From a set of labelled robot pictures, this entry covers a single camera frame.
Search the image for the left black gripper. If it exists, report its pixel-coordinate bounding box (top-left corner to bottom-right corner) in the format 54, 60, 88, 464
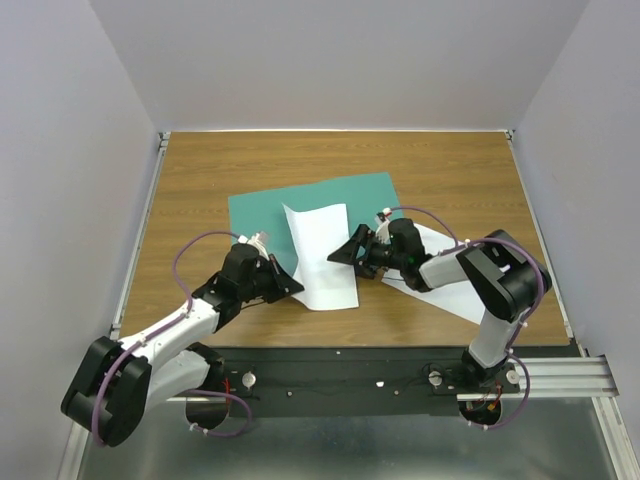
239, 254, 304, 304

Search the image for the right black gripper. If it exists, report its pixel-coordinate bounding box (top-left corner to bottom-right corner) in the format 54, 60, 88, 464
327, 224, 406, 279

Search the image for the white paper sheet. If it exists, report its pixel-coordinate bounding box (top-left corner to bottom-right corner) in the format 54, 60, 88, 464
283, 203, 359, 311
382, 224, 485, 325

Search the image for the teal paper folder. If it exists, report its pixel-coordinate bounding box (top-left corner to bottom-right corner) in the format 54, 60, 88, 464
228, 172, 400, 274

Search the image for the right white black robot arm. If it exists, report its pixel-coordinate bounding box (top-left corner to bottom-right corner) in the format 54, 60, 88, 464
327, 218, 552, 392

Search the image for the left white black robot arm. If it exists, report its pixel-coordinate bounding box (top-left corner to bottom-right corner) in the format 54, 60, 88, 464
60, 243, 304, 447

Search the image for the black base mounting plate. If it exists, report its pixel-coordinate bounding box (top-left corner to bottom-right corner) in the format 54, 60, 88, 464
99, 344, 591, 419

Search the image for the metal sheet front panel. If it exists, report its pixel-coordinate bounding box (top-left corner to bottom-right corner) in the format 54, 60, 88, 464
60, 399, 639, 479

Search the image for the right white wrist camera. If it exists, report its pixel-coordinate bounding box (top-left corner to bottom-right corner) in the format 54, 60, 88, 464
375, 208, 393, 244

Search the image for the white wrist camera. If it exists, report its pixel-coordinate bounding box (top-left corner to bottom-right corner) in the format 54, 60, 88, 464
375, 208, 393, 244
237, 231, 269, 258

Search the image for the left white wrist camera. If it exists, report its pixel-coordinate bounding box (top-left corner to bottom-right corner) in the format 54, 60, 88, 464
237, 231, 269, 258

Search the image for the right table edge rail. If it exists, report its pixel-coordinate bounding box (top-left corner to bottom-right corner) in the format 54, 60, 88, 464
504, 129, 589, 358

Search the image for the table edge rail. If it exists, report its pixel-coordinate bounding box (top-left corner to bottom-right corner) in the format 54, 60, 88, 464
504, 129, 589, 358
108, 131, 171, 340

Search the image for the left table edge rail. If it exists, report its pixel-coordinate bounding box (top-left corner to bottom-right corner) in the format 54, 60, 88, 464
108, 131, 171, 340

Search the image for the aluminium extrusion rail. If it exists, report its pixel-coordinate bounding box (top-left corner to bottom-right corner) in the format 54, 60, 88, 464
79, 355, 621, 401

